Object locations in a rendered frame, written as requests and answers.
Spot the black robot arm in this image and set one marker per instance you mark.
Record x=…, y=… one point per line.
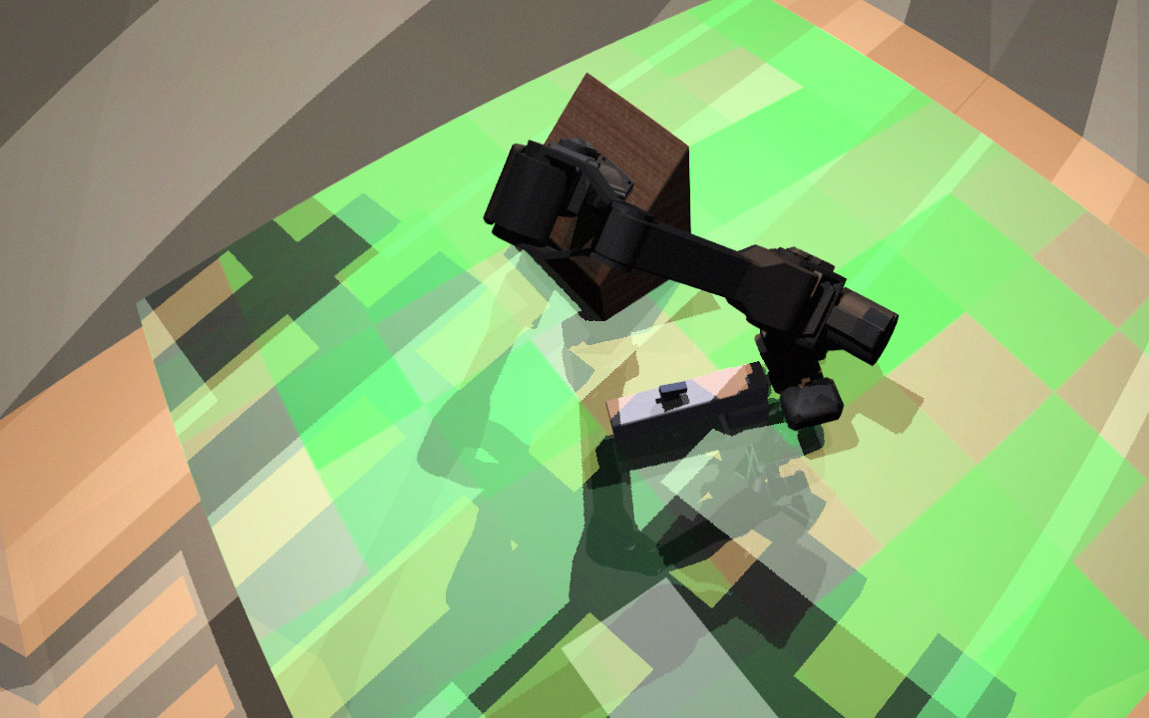
x=781, y=291

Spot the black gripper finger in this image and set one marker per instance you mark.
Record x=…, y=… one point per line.
x=778, y=382
x=763, y=352

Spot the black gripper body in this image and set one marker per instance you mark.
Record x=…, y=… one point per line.
x=807, y=401

